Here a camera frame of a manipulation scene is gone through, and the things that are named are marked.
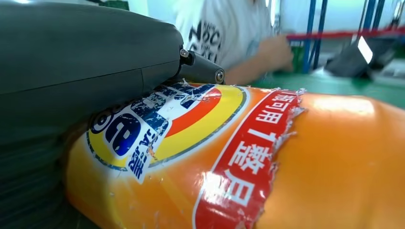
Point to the person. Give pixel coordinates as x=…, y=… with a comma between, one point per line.
x=221, y=31

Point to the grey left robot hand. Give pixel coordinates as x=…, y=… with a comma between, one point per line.
x=79, y=57

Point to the black tablet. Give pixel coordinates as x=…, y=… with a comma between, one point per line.
x=348, y=63

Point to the blue metal rack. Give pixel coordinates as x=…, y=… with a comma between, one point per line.
x=308, y=31

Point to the orange detergent bottle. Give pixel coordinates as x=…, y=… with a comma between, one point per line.
x=316, y=158

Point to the red barrier band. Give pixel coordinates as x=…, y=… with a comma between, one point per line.
x=332, y=34

